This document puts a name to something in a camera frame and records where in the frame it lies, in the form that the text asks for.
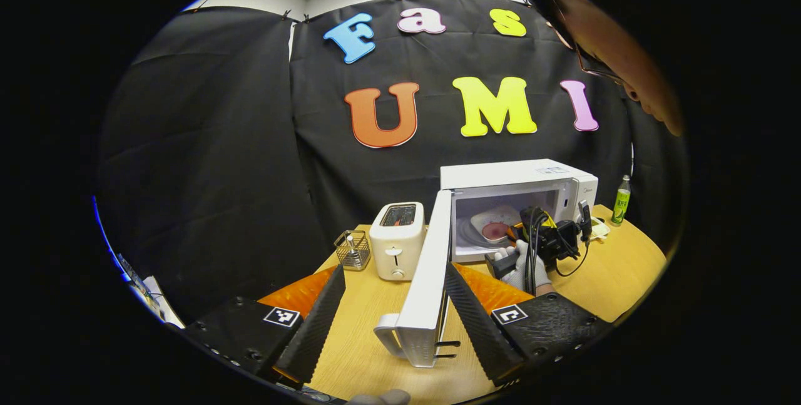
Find white microwave oven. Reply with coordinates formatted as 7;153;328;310
374;158;599;369

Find white toaster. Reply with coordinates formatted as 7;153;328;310
369;202;426;281

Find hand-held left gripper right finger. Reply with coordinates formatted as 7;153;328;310
443;261;614;387

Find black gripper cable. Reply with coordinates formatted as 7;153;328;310
528;207;593;294

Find wire mesh basket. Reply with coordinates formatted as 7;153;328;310
334;230;371;271

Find thin-framed eyeglasses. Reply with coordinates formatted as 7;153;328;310
548;0;626;85

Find glass turntable plate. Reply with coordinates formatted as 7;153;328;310
459;216;504;250

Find green drink bottle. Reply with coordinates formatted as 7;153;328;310
611;175;631;226

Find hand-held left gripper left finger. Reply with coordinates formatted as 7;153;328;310
181;264;347;387

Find white square food plate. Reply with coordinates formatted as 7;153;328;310
469;205;523;244

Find person's head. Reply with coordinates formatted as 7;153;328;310
513;0;686;138

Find black backdrop cloth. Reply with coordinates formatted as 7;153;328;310
94;0;689;324

